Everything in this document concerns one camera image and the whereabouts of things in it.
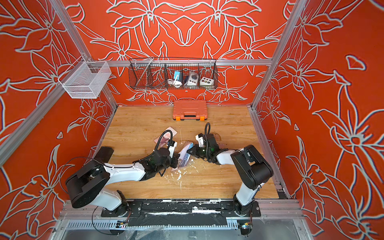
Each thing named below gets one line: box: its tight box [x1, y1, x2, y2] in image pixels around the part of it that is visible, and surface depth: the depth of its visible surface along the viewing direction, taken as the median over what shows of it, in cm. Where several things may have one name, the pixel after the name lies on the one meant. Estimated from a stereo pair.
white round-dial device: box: [186, 72, 199, 86], surface depth 93 cm
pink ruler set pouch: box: [171, 142, 194, 171], surface depth 89 cm
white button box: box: [200, 76, 215, 86], surface depth 96 cm
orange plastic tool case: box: [172, 100, 208, 121], surface depth 113 cm
